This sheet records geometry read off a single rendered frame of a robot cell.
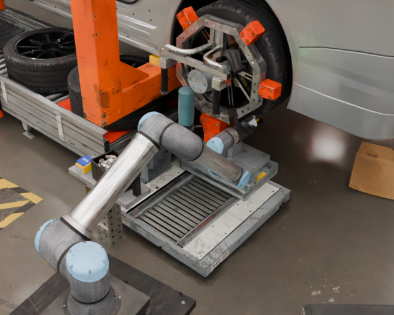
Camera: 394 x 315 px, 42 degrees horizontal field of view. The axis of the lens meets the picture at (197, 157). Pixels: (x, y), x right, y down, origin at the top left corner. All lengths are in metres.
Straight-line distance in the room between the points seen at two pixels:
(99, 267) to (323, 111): 1.30
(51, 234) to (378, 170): 2.31
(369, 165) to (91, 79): 1.95
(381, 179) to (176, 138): 1.86
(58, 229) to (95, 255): 0.20
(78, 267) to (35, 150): 1.87
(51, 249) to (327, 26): 1.48
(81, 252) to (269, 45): 1.33
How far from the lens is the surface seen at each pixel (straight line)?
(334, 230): 3.09
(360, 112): 2.45
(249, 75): 2.71
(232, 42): 2.84
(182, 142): 2.02
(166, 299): 2.25
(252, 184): 3.04
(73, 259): 1.93
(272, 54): 2.56
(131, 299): 2.13
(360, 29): 2.32
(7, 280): 2.84
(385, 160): 3.75
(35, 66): 3.69
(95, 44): 2.63
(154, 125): 2.07
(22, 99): 3.65
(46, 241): 2.05
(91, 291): 1.97
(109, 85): 2.78
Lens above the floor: 2.06
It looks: 36 degrees down
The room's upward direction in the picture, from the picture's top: 2 degrees clockwise
